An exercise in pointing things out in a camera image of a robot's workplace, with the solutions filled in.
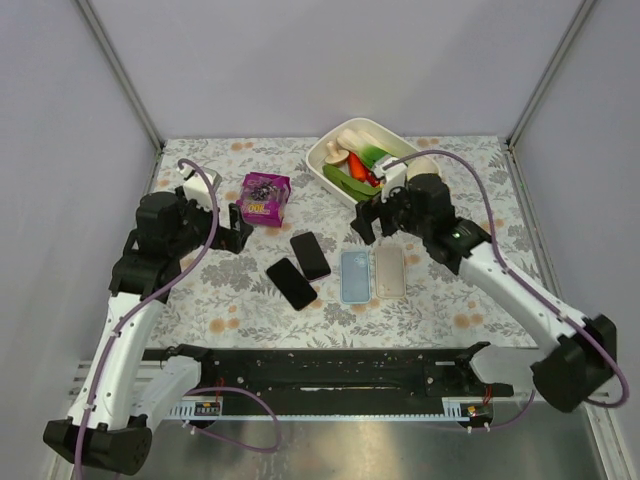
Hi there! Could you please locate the beige phone case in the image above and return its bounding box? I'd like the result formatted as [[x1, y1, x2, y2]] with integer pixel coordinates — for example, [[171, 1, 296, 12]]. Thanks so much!
[[374, 246, 406, 299]]

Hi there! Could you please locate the light blue phone case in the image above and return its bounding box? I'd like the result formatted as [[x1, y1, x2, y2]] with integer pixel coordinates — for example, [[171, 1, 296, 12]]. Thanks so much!
[[340, 250, 371, 305]]

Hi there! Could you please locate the black smartphone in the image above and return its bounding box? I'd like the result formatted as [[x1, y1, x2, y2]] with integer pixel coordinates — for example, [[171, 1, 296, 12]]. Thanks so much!
[[290, 232, 331, 281]]

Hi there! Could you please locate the black phone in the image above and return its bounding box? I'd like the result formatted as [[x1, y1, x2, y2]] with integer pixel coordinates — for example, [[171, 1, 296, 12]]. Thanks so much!
[[266, 258, 317, 311]]

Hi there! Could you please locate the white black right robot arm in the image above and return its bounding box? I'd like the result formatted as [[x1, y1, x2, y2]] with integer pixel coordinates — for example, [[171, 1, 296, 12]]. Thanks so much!
[[351, 174, 617, 413]]

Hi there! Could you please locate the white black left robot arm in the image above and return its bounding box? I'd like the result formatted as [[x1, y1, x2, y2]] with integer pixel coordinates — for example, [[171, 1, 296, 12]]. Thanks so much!
[[43, 188, 253, 476]]

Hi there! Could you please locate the green toy pea pod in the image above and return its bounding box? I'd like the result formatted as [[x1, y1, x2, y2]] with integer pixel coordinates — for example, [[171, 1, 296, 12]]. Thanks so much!
[[322, 164, 380, 202]]

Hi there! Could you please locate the toy carrot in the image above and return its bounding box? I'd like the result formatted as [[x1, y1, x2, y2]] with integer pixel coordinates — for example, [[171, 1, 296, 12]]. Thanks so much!
[[347, 152, 380, 187]]

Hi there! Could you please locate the purple snack box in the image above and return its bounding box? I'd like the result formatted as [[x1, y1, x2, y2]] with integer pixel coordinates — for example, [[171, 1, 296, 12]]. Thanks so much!
[[236, 172, 291, 228]]

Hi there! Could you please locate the white plastic basin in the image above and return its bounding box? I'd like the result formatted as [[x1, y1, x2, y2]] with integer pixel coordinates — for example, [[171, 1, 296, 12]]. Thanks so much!
[[305, 118, 416, 208]]

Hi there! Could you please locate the toy bok choy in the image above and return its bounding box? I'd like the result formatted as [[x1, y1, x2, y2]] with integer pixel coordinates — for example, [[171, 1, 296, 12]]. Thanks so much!
[[336, 129, 396, 171]]

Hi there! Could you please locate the toy mushroom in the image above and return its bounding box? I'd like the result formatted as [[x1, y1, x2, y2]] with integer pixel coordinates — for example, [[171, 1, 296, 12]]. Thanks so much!
[[324, 141, 349, 165]]

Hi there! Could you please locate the floral table cloth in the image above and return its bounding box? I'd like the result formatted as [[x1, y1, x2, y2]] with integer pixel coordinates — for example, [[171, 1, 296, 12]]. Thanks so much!
[[149, 138, 532, 348]]

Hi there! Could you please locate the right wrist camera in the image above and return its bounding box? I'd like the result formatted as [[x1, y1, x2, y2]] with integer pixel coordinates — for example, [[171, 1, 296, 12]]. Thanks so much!
[[372, 155, 407, 196]]

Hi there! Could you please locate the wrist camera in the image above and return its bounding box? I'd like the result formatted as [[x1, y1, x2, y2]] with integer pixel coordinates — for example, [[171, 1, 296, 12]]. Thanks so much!
[[178, 166, 222, 211], [372, 155, 407, 196]]

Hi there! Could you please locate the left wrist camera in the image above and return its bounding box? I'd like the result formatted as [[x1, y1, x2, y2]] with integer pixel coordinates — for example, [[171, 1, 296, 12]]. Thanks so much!
[[178, 166, 222, 211]]

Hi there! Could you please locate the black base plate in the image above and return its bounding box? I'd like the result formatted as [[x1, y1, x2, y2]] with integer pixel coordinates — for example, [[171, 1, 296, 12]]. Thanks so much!
[[145, 342, 514, 403]]

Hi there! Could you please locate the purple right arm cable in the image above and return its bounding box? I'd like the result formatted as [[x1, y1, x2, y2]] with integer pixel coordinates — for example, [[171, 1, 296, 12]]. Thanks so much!
[[384, 149, 631, 434]]

